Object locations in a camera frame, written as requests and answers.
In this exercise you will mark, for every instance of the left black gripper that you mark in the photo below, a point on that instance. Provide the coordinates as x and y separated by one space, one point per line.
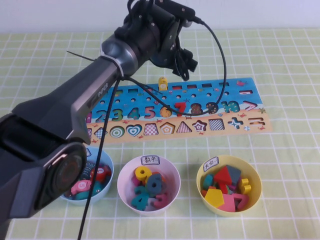
167 50

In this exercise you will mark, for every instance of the yellow wooden fish piece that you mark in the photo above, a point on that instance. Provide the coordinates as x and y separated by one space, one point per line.
162 85

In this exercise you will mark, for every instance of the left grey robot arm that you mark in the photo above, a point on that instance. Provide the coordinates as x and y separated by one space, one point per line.
62 105

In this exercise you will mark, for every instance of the red number seven piece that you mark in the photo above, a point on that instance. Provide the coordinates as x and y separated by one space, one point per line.
180 107

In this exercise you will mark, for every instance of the colourful wooden puzzle board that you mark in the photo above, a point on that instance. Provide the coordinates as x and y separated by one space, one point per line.
220 135

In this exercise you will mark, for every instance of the white label on pink bowl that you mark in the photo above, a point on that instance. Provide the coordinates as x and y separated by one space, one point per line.
150 160

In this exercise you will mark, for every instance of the white label on yellow bowl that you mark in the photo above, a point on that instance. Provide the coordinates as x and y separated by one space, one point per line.
211 164

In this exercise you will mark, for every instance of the grey-blue number six piece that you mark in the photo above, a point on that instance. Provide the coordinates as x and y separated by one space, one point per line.
158 178

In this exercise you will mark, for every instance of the red triangle piece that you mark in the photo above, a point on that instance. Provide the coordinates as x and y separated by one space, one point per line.
223 176

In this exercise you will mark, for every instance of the teal shape piece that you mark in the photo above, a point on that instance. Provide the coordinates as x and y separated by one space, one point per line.
208 181

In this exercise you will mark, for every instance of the grey-blue trapezoid piece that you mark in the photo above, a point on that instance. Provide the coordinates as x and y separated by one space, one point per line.
235 173

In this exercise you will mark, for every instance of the yellow number nine piece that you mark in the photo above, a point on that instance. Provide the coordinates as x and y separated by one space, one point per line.
138 176

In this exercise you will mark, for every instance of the orange number piece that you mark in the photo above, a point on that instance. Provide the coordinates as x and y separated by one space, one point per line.
164 185

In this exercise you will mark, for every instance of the light blue plastic bowl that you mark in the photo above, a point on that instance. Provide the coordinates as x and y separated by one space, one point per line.
108 161

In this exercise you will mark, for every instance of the pink plastic bowl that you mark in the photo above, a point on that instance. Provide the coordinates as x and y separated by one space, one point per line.
125 175

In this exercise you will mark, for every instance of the red shape piece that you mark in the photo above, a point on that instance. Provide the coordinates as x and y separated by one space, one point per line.
222 188

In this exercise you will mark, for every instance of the yellow plastic bowl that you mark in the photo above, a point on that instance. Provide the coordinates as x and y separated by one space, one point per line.
252 175

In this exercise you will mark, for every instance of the orange shape piece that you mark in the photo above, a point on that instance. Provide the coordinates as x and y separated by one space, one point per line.
204 193

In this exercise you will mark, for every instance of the white label on blue bowl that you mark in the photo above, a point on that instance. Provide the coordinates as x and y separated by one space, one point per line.
88 152

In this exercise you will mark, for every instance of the purple shape piece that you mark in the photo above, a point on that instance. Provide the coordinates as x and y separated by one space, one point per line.
232 187

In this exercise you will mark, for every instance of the yellow equals sign piece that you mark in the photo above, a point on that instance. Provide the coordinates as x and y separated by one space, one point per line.
245 186

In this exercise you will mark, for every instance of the yellow pentagon piece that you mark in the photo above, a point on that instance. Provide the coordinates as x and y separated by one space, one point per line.
213 197

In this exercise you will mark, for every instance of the red fish piece numbered one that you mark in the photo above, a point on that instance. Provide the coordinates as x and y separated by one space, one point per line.
102 173

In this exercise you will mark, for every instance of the magenta number three piece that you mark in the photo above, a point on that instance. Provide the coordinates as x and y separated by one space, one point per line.
162 200

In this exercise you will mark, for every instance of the dark striped fish piece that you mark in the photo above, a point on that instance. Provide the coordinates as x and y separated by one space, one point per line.
88 168

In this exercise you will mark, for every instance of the pale lilac number piece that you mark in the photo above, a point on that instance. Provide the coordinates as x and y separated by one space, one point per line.
150 205

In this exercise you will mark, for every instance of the teal number four piece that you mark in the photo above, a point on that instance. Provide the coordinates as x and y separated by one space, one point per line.
137 201

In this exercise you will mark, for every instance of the pink angled sign piece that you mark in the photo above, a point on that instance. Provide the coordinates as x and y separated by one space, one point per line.
242 198

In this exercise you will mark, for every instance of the pink square piece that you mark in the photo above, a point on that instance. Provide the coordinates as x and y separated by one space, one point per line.
228 203

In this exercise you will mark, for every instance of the teal fish piece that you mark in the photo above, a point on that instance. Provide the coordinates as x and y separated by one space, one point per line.
80 196
98 190

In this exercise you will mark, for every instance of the pink fish piece numbered five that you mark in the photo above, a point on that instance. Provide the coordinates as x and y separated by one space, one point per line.
81 186

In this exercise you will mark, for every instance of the green checked tablecloth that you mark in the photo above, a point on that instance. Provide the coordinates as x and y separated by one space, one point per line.
275 62

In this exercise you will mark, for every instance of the black zip tie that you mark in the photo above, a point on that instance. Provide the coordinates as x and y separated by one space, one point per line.
80 56

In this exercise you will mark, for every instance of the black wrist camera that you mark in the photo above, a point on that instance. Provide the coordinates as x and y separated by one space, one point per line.
180 11

